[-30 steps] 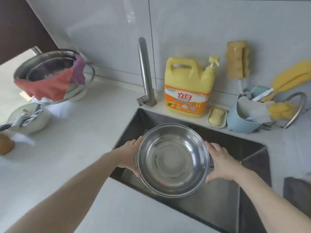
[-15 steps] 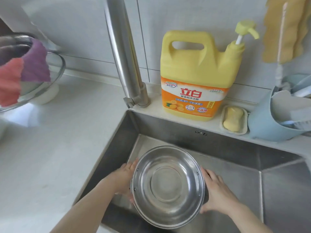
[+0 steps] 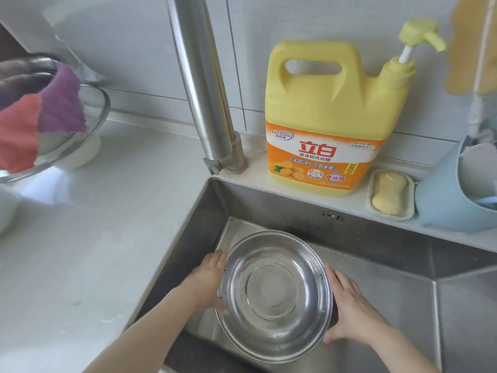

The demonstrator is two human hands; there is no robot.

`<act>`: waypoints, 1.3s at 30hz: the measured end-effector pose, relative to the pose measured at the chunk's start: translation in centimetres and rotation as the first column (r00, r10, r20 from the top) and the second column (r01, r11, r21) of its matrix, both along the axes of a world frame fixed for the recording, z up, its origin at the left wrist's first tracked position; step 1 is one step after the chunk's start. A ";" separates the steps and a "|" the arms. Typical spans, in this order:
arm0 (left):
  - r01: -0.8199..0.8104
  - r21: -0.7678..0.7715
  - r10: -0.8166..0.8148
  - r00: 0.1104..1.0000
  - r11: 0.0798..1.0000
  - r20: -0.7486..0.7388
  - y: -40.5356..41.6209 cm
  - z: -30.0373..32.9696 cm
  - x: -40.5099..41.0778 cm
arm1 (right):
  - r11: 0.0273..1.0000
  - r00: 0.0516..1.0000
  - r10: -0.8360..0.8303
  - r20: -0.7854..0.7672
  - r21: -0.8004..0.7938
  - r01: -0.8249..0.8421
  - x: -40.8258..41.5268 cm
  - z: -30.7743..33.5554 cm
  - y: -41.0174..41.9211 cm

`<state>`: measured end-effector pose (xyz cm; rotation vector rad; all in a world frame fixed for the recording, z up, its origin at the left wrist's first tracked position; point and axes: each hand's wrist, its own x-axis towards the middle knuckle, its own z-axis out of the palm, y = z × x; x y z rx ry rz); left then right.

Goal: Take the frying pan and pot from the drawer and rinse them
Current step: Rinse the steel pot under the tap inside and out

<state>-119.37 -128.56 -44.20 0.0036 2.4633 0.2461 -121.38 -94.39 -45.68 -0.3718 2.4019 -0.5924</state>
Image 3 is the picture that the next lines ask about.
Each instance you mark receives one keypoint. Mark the person's right hand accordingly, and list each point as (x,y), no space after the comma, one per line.
(355,314)

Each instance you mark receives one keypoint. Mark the person's left hand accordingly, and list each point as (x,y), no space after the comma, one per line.
(204,283)

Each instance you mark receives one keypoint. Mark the stainless steel pot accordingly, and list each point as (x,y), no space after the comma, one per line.
(275,295)

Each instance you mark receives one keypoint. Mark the person's right forearm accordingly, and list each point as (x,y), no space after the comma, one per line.
(404,353)

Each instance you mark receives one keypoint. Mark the person's left forearm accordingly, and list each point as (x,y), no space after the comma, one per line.
(147,334)

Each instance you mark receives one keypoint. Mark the steel sink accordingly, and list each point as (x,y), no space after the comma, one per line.
(388,268)

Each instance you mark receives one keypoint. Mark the yellow soap in dish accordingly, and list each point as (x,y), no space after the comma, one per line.
(411,205)

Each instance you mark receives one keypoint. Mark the yellow soap bar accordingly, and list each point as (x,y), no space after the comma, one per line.
(390,192)

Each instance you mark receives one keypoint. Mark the light blue utensil holder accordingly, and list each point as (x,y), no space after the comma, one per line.
(438,201)

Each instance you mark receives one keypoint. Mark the steel faucet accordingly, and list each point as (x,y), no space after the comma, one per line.
(202,81)

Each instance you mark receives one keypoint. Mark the yellow detergent jug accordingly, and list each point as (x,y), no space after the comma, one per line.
(330,104)

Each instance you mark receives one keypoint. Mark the purple cloth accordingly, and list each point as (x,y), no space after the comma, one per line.
(62,104)

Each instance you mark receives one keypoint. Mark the red cloth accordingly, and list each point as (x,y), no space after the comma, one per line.
(17,139)

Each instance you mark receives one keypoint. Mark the steel basin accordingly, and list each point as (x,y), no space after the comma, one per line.
(23,77)

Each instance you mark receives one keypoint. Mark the tan sponge brush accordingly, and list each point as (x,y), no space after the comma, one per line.
(464,46)

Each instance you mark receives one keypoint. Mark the dark brown framed window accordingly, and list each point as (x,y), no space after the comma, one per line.
(9,44)

